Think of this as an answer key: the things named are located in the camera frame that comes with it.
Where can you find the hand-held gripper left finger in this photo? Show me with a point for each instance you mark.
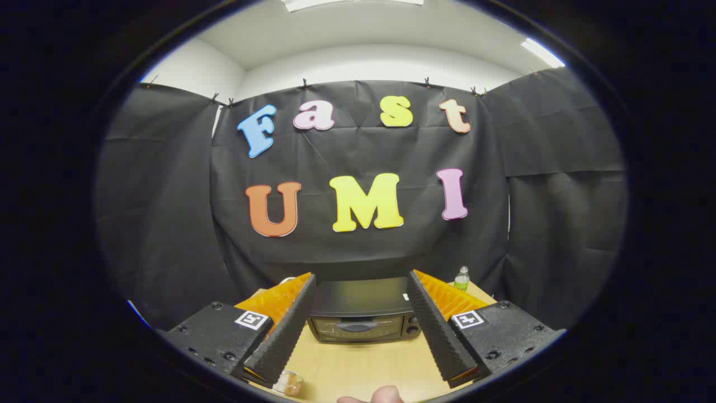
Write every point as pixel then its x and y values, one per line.
pixel 285 336

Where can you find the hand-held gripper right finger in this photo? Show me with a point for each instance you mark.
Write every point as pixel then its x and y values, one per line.
pixel 439 336

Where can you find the black toaster oven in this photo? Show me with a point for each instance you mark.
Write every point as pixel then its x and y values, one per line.
pixel 358 296

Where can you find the small white plate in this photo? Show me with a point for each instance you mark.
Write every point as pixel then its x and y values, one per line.
pixel 300 380

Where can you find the green label drink bottle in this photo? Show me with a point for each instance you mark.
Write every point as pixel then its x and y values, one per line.
pixel 461 280

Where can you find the black backdrop cloth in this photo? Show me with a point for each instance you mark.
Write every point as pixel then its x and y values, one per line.
pixel 363 252

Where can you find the ceiling light panel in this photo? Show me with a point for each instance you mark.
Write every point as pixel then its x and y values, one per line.
pixel 347 4
pixel 541 53

